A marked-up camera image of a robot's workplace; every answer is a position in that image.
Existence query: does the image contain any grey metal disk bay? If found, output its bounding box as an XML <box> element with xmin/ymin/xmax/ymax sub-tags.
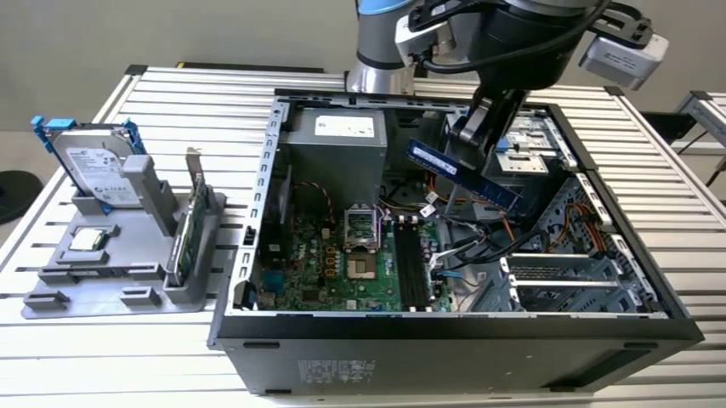
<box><xmin>501</xmin><ymin>252</ymin><xmax>631</xmax><ymax>314</ymax></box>

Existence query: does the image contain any orange red wire bundle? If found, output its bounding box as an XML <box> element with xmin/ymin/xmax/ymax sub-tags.
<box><xmin>565</xmin><ymin>202</ymin><xmax>607</xmax><ymax>258</ymax></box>

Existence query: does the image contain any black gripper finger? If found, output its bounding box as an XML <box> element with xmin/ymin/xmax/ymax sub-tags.
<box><xmin>480</xmin><ymin>88</ymin><xmax>529</xmax><ymax>176</ymax></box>
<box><xmin>455</xmin><ymin>87</ymin><xmax>495</xmax><ymax>149</ymax></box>

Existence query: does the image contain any red black fan wire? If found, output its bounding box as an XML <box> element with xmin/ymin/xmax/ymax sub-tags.
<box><xmin>290</xmin><ymin>181</ymin><xmax>334</xmax><ymax>224</ymax></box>

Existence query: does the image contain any RAM stick with blue label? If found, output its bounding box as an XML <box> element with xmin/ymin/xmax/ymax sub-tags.
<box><xmin>404</xmin><ymin>138</ymin><xmax>521</xmax><ymax>210</ymax></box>

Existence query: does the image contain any grey metal drive cage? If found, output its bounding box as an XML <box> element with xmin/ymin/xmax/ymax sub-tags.
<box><xmin>435</xmin><ymin>110</ymin><xmax>560</xmax><ymax>218</ymax></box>

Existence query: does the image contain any hard disk in blue carrier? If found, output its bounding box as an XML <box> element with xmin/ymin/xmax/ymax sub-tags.
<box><xmin>31</xmin><ymin>114</ymin><xmax>148</xmax><ymax>209</ymax></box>

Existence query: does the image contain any black round floor object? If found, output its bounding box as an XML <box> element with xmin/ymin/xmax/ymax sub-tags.
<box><xmin>0</xmin><ymin>169</ymin><xmax>43</xmax><ymax>224</ymax></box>

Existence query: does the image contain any grey parts rack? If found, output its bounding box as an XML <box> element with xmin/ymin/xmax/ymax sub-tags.
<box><xmin>19</xmin><ymin>155</ymin><xmax>228</xmax><ymax>318</ymax></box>

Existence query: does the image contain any green graphics card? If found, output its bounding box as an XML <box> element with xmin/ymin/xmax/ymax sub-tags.
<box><xmin>169</xmin><ymin>145</ymin><xmax>214</xmax><ymax>286</ymax></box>

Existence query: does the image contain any grey power supply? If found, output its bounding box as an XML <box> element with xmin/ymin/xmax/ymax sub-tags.
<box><xmin>280</xmin><ymin>105</ymin><xmax>389</xmax><ymax>205</ymax></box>

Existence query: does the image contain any CPU socket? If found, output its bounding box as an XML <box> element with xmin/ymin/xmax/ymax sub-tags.
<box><xmin>344</xmin><ymin>252</ymin><xmax>380</xmax><ymax>281</ymax></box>

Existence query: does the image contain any black RAM slot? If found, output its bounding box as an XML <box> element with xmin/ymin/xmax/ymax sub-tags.
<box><xmin>394</xmin><ymin>215</ymin><xmax>413</xmax><ymax>312</ymax></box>
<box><xmin>408</xmin><ymin>215</ymin><xmax>431</xmax><ymax>312</ymax></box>

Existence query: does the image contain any metal socket cover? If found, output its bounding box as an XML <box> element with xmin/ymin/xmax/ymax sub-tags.
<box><xmin>344</xmin><ymin>203</ymin><xmax>380</xmax><ymax>252</ymax></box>

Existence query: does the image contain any black PC case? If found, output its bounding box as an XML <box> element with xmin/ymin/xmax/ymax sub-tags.
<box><xmin>204</xmin><ymin>88</ymin><xmax>707</xmax><ymax>397</ymax></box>

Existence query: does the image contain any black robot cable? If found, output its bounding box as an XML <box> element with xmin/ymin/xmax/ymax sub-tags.
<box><xmin>417</xmin><ymin>0</ymin><xmax>615</xmax><ymax>74</ymax></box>

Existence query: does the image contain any green motherboard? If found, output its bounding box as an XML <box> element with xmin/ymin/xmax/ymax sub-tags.
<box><xmin>252</xmin><ymin>207</ymin><xmax>455</xmax><ymax>314</ymax></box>

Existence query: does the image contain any black cable bundle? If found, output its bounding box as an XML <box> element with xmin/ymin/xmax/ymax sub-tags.
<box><xmin>435</xmin><ymin>214</ymin><xmax>548</xmax><ymax>273</ymax></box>

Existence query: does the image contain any metal slat side table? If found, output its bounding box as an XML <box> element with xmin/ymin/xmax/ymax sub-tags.
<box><xmin>668</xmin><ymin>89</ymin><xmax>726</xmax><ymax>156</ymax></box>

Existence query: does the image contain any silver CPU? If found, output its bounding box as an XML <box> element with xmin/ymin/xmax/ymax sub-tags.
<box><xmin>66</xmin><ymin>228</ymin><xmax>109</xmax><ymax>250</ymax></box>

